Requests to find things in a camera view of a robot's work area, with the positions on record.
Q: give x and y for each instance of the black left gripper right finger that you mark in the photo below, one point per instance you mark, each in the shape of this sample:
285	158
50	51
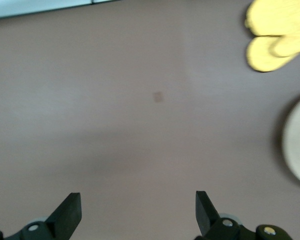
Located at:
207	215

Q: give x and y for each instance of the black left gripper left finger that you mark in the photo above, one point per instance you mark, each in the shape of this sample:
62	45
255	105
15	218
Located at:
65	217

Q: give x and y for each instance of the yellow quilted oven mitt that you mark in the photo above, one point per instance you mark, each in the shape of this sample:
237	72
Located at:
277	17
260	56

